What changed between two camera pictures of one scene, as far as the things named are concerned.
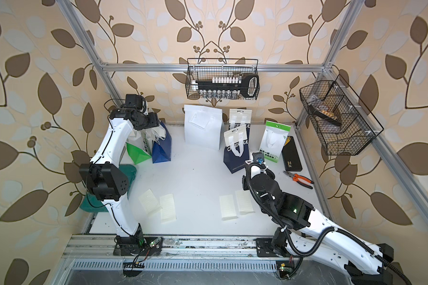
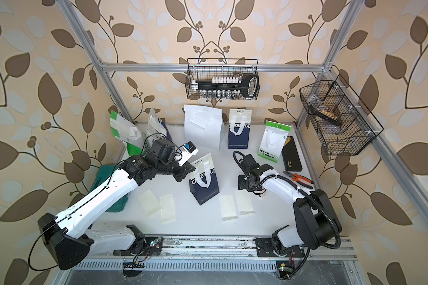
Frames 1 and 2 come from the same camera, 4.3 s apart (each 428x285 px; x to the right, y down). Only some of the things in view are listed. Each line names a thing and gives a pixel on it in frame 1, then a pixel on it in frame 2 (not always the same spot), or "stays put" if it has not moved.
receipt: (244, 200) stays put
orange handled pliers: (300, 179) stays put
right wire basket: (343, 123) stays put
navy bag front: (236, 151) -> (203, 183)
